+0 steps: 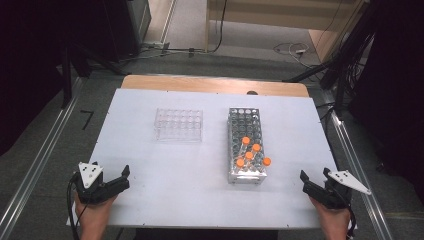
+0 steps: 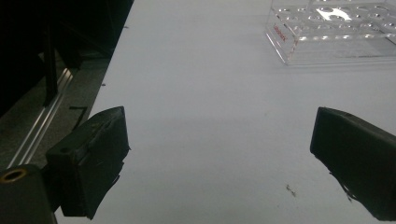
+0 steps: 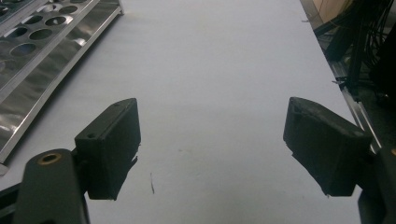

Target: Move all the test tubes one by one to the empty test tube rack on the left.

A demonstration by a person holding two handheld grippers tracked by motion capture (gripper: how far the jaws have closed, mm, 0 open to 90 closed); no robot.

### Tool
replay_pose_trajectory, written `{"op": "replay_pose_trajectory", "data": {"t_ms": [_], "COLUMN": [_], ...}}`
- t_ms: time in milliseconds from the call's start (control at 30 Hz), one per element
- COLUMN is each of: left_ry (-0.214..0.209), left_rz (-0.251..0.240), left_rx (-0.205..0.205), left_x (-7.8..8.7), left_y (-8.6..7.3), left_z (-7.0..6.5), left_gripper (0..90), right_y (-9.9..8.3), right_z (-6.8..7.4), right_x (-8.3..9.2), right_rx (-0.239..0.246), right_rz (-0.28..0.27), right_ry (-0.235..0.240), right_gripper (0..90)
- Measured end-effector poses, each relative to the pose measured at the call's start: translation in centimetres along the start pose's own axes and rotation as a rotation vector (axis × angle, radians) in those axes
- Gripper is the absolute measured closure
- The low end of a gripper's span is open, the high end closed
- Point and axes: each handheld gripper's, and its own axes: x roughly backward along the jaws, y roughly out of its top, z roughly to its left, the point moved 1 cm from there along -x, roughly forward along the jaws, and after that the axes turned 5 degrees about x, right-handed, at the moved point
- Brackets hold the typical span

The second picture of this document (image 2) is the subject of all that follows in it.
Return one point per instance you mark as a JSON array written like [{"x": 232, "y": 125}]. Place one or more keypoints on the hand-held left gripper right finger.
[{"x": 358, "y": 155}]

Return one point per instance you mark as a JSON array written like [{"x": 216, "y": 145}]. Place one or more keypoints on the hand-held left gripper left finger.
[{"x": 90, "y": 155}]

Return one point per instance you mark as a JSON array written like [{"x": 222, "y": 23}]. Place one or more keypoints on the clear acrylic tube rack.
[{"x": 327, "y": 46}]

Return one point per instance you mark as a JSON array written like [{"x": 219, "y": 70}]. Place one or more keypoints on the dark metal stand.
[{"x": 50, "y": 77}]

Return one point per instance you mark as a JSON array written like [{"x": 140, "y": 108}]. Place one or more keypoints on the metal floor rail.
[{"x": 46, "y": 115}]

